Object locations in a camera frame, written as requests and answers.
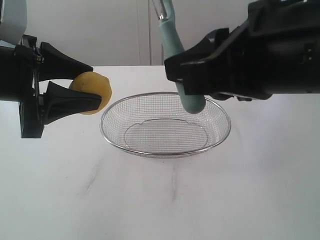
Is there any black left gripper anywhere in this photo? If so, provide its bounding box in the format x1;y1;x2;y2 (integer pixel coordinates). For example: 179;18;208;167
0;35;102;139

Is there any oval wire mesh basket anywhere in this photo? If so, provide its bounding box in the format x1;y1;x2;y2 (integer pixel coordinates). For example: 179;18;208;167
100;92;232;159

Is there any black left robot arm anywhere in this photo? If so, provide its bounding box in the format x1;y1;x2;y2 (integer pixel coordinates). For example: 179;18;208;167
0;0;102;139

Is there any white cabinet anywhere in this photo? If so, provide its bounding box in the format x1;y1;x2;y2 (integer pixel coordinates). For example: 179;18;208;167
26;0;248;66

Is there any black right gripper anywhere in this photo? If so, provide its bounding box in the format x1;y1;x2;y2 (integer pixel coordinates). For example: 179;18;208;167
179;0;320;102

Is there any yellow lemon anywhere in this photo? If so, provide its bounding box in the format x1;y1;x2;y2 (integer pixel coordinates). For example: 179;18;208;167
68;71;113;116

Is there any teal handled peeler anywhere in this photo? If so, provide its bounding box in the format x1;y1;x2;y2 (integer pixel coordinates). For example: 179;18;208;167
152;0;206;114

